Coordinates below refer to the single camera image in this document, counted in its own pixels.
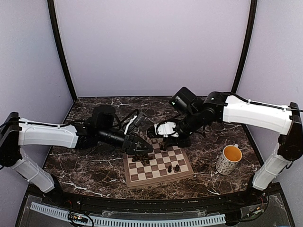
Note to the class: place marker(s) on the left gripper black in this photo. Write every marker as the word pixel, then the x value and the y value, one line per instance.
pixel 128 148

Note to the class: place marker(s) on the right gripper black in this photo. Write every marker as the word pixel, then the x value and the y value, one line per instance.
pixel 171 141

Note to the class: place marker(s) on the wooden chess board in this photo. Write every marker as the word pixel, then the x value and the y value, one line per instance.
pixel 137 175

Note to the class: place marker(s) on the patterned mug yellow inside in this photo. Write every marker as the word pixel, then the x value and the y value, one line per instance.
pixel 229 159

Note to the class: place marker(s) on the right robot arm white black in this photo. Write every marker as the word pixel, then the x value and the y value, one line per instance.
pixel 229 107

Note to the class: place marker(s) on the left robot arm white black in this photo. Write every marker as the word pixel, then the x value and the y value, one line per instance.
pixel 103 126

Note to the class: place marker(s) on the pile of dark chess pieces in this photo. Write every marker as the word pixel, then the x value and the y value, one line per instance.
pixel 144 159

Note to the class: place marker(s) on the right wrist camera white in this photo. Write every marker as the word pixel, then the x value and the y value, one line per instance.
pixel 164 130

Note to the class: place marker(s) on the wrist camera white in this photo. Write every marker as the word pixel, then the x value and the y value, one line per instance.
pixel 164 130
pixel 134 123

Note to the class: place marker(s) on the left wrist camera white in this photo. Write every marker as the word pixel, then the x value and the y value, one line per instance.
pixel 134 123

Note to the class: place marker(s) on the black front rail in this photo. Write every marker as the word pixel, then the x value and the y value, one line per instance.
pixel 232 202

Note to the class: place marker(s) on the white slotted cable duct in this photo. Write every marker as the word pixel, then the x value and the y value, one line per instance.
pixel 81 220

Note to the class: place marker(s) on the right black frame post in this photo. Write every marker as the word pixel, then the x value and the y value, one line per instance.
pixel 246 45

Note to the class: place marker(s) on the black frame post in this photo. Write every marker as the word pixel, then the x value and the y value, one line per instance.
pixel 246 45
pixel 60 50

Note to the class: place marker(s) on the left black frame post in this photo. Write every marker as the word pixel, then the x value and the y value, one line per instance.
pixel 60 50

